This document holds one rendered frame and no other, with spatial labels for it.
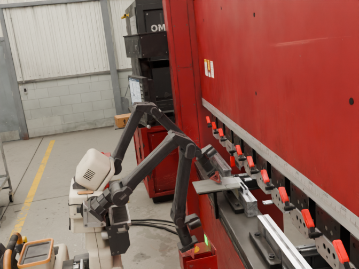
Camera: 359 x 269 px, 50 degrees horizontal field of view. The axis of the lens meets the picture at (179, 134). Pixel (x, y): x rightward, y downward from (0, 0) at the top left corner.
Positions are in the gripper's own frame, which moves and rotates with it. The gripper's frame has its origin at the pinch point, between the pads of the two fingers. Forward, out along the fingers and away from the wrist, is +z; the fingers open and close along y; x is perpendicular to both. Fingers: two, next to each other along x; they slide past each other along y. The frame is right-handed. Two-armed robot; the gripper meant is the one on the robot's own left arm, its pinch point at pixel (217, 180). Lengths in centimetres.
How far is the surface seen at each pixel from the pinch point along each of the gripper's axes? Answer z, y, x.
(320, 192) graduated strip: -30, -114, -27
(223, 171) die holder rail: 10.6, 28.5, -5.8
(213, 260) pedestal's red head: 11, -48, 25
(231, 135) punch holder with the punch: -20.1, -5.4, -22.1
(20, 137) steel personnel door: -61, 656, 313
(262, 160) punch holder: -23, -60, -23
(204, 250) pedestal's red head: 10.6, -37.3, 27.5
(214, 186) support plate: -0.3, -5.1, 3.9
